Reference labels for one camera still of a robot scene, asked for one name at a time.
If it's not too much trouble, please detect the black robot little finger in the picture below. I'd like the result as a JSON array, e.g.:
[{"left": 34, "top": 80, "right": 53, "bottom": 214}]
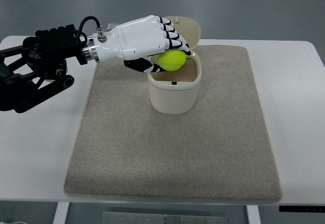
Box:
[{"left": 158, "top": 17, "right": 174, "bottom": 26}]

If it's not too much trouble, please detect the beige bin with flip lid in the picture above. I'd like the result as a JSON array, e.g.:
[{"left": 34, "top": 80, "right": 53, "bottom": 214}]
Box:
[{"left": 147, "top": 16, "right": 202, "bottom": 114}]

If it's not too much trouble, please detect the grey felt mat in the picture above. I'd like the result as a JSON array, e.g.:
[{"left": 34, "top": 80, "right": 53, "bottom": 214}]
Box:
[{"left": 64, "top": 46, "right": 282, "bottom": 204}]

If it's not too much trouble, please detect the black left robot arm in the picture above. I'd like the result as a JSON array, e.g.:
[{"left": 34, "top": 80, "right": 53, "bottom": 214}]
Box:
[{"left": 1, "top": 15, "right": 191, "bottom": 113}]

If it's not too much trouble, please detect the white table leg left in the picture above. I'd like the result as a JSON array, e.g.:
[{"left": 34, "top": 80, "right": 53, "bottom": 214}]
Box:
[{"left": 53, "top": 202, "right": 70, "bottom": 224}]

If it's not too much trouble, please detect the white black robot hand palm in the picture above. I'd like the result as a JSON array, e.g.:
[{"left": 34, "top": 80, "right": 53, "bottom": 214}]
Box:
[{"left": 82, "top": 15, "right": 170, "bottom": 62}]

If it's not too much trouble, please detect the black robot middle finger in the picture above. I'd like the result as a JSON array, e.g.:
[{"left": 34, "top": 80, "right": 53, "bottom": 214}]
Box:
[{"left": 165, "top": 31, "right": 187, "bottom": 47}]

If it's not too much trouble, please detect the white table leg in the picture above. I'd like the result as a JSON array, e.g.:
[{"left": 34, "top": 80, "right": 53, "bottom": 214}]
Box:
[
  {"left": 53, "top": 202, "right": 70, "bottom": 224},
  {"left": 246, "top": 205, "right": 261, "bottom": 224}
]

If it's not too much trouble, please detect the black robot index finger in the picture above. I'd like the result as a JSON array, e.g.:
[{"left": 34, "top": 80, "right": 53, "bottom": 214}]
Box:
[{"left": 169, "top": 39, "right": 191, "bottom": 55}]

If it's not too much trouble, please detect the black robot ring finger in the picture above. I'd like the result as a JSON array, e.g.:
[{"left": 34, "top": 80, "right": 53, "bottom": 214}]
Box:
[{"left": 162, "top": 24, "right": 177, "bottom": 33}]

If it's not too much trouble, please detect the white table leg right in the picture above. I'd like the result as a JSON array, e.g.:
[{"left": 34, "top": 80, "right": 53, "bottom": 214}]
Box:
[{"left": 246, "top": 205, "right": 261, "bottom": 224}]

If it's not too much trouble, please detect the yellow tennis ball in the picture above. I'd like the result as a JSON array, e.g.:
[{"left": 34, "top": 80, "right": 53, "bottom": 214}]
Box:
[{"left": 155, "top": 50, "right": 186, "bottom": 72}]

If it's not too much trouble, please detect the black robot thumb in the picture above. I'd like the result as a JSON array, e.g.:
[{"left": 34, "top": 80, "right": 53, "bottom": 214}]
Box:
[{"left": 123, "top": 58, "right": 165, "bottom": 73}]

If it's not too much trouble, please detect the black table control panel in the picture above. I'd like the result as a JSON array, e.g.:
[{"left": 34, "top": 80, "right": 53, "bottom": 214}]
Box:
[{"left": 279, "top": 205, "right": 325, "bottom": 213}]

